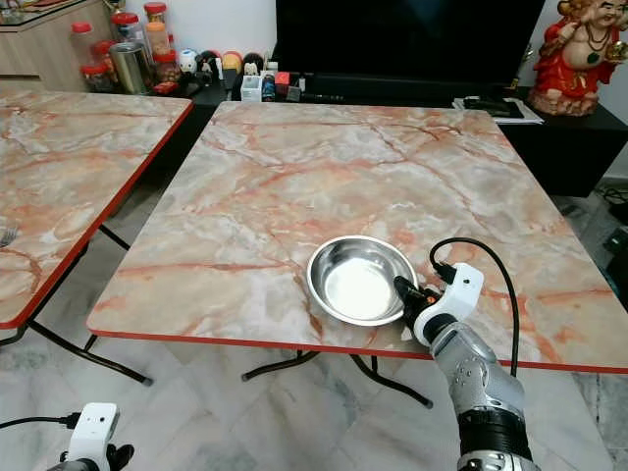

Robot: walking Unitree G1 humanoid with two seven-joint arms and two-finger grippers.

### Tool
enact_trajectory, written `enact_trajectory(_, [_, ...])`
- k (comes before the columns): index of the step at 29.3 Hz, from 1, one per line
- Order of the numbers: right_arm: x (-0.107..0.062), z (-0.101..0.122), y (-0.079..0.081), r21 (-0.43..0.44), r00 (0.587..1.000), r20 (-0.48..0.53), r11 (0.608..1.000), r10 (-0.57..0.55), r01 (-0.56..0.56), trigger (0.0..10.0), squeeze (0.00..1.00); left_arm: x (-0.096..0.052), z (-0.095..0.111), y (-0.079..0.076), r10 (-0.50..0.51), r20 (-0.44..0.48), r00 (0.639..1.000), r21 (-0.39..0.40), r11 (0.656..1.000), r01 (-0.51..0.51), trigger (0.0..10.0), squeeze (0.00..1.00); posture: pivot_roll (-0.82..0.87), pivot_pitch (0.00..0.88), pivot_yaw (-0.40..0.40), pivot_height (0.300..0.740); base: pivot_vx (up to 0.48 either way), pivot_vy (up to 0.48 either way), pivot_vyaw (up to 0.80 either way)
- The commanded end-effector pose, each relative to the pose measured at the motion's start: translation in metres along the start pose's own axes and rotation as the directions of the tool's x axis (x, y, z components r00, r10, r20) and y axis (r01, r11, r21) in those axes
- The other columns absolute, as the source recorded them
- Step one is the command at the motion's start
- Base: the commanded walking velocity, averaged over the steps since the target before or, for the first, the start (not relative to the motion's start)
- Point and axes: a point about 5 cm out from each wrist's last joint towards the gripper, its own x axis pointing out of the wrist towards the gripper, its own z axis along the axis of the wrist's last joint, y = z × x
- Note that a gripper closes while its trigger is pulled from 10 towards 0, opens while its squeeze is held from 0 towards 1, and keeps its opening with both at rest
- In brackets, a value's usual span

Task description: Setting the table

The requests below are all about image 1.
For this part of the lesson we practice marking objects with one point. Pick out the large steel bowl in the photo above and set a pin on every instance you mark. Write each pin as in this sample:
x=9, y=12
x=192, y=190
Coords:
x=358, y=283

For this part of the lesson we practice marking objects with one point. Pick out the orange snack jar red lid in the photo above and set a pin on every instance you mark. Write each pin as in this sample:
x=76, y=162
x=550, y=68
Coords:
x=155, y=29

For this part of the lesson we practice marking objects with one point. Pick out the slim bottle red lid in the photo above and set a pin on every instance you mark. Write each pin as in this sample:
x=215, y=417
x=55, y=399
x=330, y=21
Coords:
x=81, y=44

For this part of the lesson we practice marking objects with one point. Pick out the tall clear jar red lid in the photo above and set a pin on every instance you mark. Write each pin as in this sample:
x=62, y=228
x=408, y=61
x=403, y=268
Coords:
x=125, y=27

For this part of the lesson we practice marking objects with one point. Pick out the light wooden cabinet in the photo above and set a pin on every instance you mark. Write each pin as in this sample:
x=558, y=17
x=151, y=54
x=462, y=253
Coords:
x=39, y=44

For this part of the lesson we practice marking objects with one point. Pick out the small jar red lid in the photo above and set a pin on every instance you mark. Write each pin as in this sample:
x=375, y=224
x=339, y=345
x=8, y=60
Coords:
x=165, y=71

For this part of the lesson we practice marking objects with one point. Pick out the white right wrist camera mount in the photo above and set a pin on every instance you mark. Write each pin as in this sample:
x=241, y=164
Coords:
x=461, y=289

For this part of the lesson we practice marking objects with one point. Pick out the black television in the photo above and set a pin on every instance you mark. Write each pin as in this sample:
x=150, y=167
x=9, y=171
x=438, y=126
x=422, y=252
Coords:
x=402, y=39

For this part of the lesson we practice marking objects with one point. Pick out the steel canister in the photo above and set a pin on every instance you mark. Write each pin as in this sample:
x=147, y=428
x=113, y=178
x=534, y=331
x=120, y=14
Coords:
x=129, y=69

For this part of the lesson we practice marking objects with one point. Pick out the red laughing Buddha statue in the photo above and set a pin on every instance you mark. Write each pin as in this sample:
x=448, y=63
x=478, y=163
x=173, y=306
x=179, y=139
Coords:
x=574, y=59

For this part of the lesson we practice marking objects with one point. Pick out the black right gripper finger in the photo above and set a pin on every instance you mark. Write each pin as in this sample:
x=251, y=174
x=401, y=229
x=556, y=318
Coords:
x=406, y=287

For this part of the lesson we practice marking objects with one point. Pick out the black toy figure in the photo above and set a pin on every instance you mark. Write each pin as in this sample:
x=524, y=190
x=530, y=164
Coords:
x=209, y=67
x=254, y=64

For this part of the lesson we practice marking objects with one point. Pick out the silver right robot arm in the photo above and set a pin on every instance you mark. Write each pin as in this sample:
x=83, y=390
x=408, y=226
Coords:
x=481, y=378

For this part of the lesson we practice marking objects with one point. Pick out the white toy figure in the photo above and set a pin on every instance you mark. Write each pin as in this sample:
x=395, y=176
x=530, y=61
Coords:
x=187, y=62

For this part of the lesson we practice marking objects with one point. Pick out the squat jar red lid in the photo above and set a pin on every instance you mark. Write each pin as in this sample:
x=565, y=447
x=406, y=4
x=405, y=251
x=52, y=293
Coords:
x=94, y=79

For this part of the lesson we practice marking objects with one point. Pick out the orange round toy figure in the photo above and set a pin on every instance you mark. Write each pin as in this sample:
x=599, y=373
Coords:
x=233, y=62

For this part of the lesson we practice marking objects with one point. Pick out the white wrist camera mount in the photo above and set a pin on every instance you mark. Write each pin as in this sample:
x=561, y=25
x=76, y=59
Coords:
x=461, y=289
x=96, y=430

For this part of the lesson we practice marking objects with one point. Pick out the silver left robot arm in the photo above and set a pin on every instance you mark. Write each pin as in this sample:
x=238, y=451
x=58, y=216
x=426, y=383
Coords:
x=71, y=465

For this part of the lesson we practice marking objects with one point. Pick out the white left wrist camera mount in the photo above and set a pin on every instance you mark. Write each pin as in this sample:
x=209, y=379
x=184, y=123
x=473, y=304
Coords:
x=96, y=430

